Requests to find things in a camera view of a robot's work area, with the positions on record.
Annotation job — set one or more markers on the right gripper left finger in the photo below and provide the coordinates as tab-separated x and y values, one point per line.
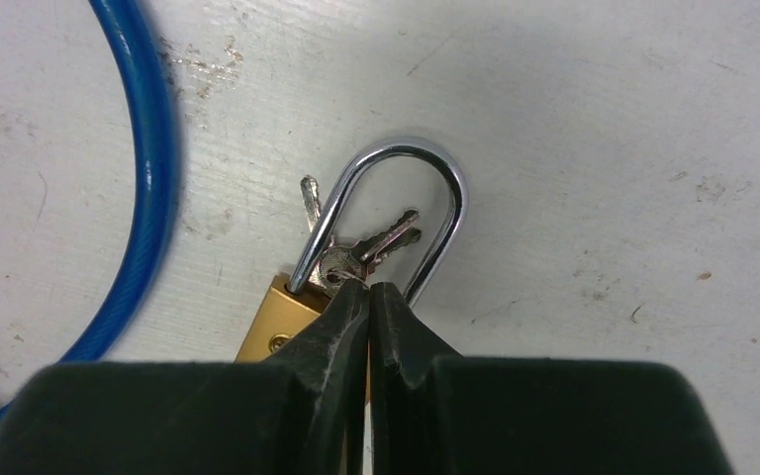
298	411

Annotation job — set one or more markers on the silver keys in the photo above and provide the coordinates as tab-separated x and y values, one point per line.
357	260

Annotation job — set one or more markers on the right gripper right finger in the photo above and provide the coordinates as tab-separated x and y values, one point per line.
436	411

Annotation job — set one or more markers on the blue cable lock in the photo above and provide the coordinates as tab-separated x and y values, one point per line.
157	178

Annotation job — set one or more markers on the brass padlock long shackle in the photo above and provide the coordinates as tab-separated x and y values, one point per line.
291	302

